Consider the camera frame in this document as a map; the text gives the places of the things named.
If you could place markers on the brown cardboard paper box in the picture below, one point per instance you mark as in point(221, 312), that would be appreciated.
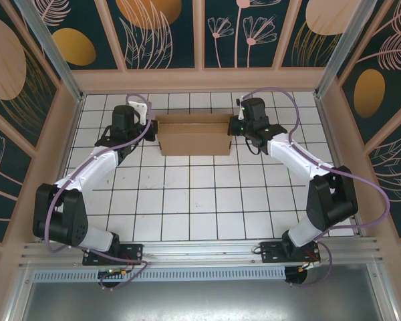
point(194, 143)

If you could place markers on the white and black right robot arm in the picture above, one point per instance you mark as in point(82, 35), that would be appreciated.
point(327, 197)

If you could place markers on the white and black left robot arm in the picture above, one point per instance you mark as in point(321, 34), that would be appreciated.
point(63, 214)

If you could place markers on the small circuit board with LED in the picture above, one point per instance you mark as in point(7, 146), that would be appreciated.
point(115, 271)

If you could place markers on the grey metal sheet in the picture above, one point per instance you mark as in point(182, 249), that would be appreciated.
point(204, 301)

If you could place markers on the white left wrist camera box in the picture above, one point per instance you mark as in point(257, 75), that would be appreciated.
point(138, 108)

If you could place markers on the aluminium corner post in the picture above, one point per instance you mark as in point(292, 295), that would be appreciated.
point(342, 50)
point(51, 50)

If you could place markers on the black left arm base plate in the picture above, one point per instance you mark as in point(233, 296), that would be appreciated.
point(133, 250)

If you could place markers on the aluminium mounting rail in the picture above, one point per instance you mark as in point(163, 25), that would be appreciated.
point(204, 249)

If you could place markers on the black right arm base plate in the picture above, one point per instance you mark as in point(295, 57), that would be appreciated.
point(270, 252)

